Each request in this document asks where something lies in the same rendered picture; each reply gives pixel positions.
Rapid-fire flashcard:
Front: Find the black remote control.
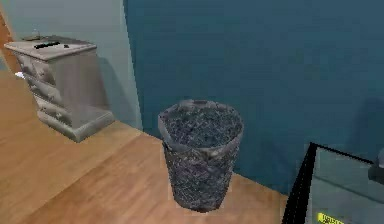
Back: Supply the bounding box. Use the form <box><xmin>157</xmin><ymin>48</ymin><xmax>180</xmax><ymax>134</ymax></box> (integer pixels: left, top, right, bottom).
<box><xmin>33</xmin><ymin>40</ymin><xmax>62</xmax><ymax>50</ymax></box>

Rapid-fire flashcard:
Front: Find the grey mesh waste bin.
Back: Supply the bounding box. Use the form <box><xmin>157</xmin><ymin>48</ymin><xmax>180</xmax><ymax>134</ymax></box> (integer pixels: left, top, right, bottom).
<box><xmin>157</xmin><ymin>98</ymin><xmax>245</xmax><ymax>213</ymax></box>

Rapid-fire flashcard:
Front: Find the brown wooden door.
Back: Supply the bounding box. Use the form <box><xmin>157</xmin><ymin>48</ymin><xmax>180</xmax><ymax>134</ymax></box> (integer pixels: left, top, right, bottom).
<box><xmin>0</xmin><ymin>12</ymin><xmax>22</xmax><ymax>75</ymax></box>

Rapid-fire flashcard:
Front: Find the clear glass bottle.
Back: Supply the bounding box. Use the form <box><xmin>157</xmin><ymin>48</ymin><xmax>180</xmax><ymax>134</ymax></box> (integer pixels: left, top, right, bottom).
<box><xmin>22</xmin><ymin>25</ymin><xmax>43</xmax><ymax>42</ymax></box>

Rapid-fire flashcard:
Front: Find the grey chest of drawers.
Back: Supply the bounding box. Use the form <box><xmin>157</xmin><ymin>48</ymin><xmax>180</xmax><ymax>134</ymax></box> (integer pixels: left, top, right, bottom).
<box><xmin>4</xmin><ymin>35</ymin><xmax>116</xmax><ymax>144</ymax></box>

